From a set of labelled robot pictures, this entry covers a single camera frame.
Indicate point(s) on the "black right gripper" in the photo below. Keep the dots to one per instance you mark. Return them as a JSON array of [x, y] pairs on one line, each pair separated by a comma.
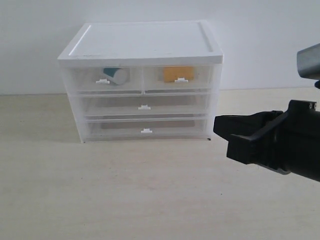
[[282, 141]]

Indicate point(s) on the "yellow cheese wedge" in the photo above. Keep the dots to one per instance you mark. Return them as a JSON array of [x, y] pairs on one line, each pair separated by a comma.
[[173, 73]]

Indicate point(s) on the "white pill bottle blue label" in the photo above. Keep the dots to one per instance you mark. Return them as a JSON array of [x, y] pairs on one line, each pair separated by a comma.
[[117, 76]]

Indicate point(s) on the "clear bottom wide drawer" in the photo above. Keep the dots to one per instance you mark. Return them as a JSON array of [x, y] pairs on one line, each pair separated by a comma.
[[149, 128]]

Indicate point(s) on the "clear wide drawer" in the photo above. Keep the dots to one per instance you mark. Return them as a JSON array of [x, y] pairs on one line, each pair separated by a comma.
[[103, 106], [149, 128]]

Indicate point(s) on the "clear middle wide drawer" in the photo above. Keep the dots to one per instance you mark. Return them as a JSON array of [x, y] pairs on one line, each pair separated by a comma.
[[103, 106]]

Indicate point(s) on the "white plastic drawer cabinet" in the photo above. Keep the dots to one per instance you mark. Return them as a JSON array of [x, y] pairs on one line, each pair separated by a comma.
[[140, 45]]

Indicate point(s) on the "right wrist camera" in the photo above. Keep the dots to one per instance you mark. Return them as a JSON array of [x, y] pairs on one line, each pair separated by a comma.
[[308, 64]]

